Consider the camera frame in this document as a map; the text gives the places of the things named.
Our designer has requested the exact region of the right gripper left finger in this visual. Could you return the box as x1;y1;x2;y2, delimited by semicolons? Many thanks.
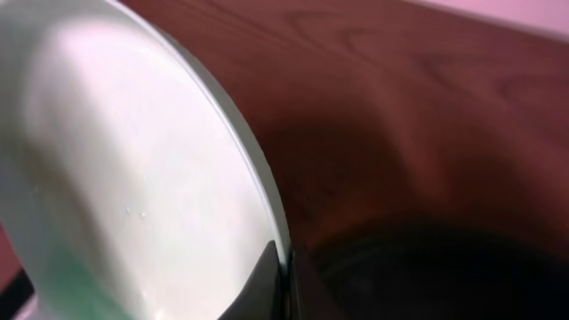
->
220;241;283;320

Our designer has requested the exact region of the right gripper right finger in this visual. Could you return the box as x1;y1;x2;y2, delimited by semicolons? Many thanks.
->
290;250;338;320

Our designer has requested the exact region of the mint green plate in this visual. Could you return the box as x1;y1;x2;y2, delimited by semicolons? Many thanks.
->
1;0;290;319

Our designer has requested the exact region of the round black tray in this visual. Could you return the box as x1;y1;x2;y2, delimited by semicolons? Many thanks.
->
312;224;568;320

